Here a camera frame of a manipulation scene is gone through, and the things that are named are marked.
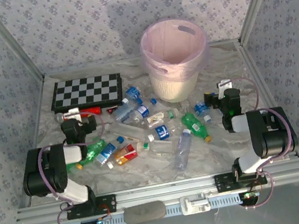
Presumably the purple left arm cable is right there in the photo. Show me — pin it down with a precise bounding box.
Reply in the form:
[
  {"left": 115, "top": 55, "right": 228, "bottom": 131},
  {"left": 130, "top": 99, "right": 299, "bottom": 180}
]
[{"left": 30, "top": 106, "right": 123, "bottom": 224}]

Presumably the tall clear bottle white cap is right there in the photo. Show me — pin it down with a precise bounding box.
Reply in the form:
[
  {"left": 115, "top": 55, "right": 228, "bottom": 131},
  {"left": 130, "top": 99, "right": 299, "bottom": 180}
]
[{"left": 167, "top": 127, "right": 200, "bottom": 173}]

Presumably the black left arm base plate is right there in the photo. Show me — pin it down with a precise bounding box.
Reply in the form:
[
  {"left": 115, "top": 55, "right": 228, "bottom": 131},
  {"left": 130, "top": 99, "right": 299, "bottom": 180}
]
[{"left": 63, "top": 192, "right": 120, "bottom": 222}]

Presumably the white ribbed plastic bin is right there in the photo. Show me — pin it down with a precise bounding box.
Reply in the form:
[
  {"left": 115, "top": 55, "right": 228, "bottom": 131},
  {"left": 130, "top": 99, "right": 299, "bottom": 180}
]
[{"left": 148, "top": 59, "right": 205, "bottom": 107}]

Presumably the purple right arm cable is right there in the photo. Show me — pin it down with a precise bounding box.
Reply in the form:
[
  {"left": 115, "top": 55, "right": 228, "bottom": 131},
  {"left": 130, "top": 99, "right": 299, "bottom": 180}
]
[{"left": 221, "top": 69, "right": 299, "bottom": 212}]

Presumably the red orange label bottle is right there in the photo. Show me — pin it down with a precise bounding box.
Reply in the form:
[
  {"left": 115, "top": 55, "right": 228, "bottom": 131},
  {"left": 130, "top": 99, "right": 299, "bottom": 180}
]
[{"left": 104, "top": 142, "right": 141, "bottom": 170}]

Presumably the aluminium front rail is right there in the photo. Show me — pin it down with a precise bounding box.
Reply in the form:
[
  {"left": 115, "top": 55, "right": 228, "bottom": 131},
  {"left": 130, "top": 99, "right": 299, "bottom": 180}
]
[{"left": 12, "top": 157, "right": 299, "bottom": 224}]

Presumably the aluminium side rail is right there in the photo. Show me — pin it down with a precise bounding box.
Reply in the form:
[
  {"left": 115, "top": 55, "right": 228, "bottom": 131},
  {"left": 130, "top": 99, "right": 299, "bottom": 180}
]
[
  {"left": 237, "top": 33, "right": 299, "bottom": 165},
  {"left": 0, "top": 74, "right": 69, "bottom": 210}
]

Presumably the black grey folding chessboard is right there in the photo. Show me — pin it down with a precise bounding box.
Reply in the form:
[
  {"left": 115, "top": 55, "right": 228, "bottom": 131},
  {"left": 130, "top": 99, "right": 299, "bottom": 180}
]
[{"left": 46, "top": 70, "right": 126, "bottom": 118}]

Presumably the red tube with clear cap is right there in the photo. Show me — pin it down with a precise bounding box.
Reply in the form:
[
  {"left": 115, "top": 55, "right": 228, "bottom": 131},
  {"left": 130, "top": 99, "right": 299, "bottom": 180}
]
[{"left": 53, "top": 105, "right": 102, "bottom": 124}]

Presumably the grey slotted cable duct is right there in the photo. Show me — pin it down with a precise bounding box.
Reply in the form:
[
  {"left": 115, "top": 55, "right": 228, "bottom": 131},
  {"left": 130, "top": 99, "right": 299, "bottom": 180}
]
[{"left": 59, "top": 181, "right": 299, "bottom": 224}]

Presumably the white plastic clamp bracket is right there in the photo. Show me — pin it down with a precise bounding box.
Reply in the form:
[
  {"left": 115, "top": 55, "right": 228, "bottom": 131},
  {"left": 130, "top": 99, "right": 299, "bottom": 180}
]
[{"left": 178, "top": 190, "right": 213, "bottom": 217}]

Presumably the right small circuit board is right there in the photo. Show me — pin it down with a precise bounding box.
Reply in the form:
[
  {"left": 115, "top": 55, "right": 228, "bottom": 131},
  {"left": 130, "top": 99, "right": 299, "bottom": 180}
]
[{"left": 237, "top": 189, "right": 262, "bottom": 207}]

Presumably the blue label bottle white cap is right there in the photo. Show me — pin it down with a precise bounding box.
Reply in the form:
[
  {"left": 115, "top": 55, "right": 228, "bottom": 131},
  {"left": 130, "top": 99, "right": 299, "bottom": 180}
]
[{"left": 143, "top": 117, "right": 186, "bottom": 144}]

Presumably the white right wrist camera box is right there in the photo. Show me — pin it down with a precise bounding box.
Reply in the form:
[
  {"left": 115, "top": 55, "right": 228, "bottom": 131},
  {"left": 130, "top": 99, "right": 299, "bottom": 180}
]
[{"left": 215, "top": 78, "right": 235, "bottom": 95}]

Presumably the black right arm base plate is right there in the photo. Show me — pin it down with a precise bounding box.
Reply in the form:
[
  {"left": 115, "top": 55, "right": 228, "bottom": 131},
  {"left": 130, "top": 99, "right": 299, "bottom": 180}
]
[{"left": 212, "top": 165, "right": 269, "bottom": 194}]

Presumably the orange white label bottle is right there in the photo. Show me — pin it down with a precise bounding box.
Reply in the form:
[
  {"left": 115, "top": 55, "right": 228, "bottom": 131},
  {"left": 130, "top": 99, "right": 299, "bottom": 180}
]
[{"left": 144, "top": 107, "right": 182, "bottom": 130}]

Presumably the grey oval pad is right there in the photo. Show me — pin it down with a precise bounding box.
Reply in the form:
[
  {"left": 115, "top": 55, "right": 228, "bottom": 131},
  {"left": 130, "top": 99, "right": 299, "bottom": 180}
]
[{"left": 121, "top": 199, "right": 169, "bottom": 224}]

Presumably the pink plastic bin liner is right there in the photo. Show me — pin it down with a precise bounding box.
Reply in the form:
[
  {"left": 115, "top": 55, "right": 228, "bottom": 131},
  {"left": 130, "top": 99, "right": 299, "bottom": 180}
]
[{"left": 135, "top": 13, "right": 215, "bottom": 89}]

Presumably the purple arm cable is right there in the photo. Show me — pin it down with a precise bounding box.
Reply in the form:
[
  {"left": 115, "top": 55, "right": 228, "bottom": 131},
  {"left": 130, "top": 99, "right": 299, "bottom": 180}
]
[
  {"left": 30, "top": 106, "right": 123, "bottom": 224},
  {"left": 221, "top": 69, "right": 299, "bottom": 212}
]

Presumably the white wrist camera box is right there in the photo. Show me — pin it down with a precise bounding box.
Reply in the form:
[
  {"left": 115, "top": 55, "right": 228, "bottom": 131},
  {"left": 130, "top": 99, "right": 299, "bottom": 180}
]
[
  {"left": 61, "top": 106, "right": 82, "bottom": 122},
  {"left": 215, "top": 78, "right": 235, "bottom": 95}
]

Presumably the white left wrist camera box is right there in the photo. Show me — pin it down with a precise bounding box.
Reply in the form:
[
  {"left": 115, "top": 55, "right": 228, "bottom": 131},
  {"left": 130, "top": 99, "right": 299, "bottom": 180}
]
[{"left": 61, "top": 106, "right": 82, "bottom": 122}]

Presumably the clear bottle blue cap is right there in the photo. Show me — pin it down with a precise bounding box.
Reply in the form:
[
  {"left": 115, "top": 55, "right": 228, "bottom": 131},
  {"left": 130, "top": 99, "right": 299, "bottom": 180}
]
[{"left": 112, "top": 98, "right": 147, "bottom": 124}]

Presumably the small blue label bottle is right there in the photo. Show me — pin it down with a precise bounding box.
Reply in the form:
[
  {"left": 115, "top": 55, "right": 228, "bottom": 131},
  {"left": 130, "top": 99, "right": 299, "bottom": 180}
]
[{"left": 192, "top": 99, "right": 213, "bottom": 127}]

